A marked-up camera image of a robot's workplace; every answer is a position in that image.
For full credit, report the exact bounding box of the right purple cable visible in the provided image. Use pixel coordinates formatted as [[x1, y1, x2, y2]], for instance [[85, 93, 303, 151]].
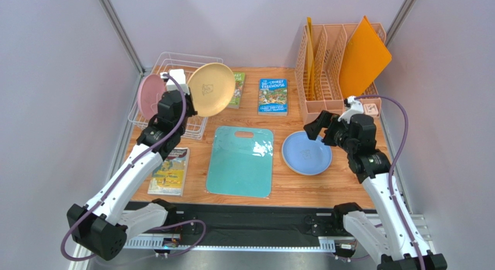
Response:
[[353, 95, 426, 270]]

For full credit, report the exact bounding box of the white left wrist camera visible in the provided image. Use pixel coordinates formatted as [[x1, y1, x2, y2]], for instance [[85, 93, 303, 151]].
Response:
[[160, 69, 190, 95]]

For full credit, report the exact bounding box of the blue treehouse book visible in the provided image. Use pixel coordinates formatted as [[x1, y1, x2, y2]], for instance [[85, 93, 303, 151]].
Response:
[[257, 78, 288, 116]]

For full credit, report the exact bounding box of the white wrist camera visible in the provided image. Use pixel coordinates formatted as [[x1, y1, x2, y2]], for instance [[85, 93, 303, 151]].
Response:
[[160, 69, 190, 95], [338, 96, 364, 123]]

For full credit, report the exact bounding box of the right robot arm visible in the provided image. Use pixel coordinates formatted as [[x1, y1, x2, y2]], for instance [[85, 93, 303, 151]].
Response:
[[304, 111, 447, 269]]

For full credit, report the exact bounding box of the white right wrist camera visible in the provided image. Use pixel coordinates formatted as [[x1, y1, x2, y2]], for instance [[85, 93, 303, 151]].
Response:
[[338, 96, 364, 123]]

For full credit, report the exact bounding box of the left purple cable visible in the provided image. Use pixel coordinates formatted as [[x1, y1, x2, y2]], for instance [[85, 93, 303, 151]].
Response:
[[60, 73, 207, 261]]

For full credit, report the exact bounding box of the purple cable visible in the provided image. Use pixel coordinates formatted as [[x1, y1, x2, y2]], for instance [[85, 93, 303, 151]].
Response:
[[60, 73, 207, 261], [353, 95, 426, 270]]

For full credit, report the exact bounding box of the teal cutting board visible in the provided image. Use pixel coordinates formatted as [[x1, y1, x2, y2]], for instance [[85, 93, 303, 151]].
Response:
[[206, 126, 274, 198]]

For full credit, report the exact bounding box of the pink plate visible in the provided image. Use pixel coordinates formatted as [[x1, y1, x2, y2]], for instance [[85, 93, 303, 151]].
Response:
[[137, 74, 166, 120]]

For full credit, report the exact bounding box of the yellow plate with bear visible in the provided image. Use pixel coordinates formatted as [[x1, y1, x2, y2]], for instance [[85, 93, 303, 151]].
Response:
[[188, 63, 236, 117]]

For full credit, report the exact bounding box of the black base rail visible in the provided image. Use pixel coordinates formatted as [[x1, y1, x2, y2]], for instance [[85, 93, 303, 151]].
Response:
[[173, 203, 351, 247]]

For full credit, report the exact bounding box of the white wire dish rack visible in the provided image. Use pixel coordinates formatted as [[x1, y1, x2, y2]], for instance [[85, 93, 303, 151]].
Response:
[[128, 52, 223, 140]]

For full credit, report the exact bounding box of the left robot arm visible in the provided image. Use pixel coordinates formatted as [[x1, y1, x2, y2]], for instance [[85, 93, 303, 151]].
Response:
[[60, 90, 197, 261]]

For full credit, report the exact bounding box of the thin yellow folder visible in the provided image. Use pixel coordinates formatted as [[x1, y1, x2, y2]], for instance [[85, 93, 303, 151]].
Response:
[[306, 17, 314, 100]]

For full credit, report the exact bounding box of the blue plate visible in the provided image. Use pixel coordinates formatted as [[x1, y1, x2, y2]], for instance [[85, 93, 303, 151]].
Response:
[[281, 131, 333, 176]]

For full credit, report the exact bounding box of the yellow book near left arm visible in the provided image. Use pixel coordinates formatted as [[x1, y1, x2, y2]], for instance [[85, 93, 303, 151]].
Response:
[[148, 147, 191, 196]]

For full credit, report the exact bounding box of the green treehouse book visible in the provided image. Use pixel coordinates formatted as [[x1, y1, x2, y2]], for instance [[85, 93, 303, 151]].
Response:
[[227, 72, 246, 109]]

